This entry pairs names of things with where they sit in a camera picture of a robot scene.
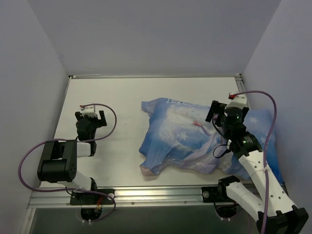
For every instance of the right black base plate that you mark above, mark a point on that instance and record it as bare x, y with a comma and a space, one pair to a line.
211, 194

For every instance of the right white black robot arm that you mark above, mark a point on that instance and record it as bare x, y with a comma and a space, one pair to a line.
273, 211

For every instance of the aluminium front rail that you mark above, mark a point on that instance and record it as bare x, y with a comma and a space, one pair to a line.
155, 196

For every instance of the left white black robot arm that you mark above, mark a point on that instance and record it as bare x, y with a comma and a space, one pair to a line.
59, 158

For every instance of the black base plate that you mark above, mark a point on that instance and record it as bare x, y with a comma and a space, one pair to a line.
211, 194
89, 199

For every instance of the aluminium rail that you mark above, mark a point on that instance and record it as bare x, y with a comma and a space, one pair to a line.
239, 82
100, 76
155, 196

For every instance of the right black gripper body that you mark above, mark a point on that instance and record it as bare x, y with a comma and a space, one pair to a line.
214, 111

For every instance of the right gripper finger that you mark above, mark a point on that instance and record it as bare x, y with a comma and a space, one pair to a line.
216, 108
244, 112

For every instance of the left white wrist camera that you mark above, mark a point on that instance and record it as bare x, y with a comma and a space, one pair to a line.
88, 110

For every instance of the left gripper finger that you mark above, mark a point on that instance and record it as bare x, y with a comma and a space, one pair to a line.
102, 120
78, 115

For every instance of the aluminium right side rail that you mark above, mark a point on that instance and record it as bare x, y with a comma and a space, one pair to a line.
239, 82

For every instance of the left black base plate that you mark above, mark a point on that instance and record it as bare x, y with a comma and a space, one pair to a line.
89, 199

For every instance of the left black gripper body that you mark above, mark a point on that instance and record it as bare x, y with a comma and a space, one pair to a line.
101, 118

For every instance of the aluminium back rail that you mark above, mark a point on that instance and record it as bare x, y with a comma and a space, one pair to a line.
100, 76

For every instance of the blue pink printed pillowcase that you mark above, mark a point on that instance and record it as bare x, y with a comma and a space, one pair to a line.
179, 136

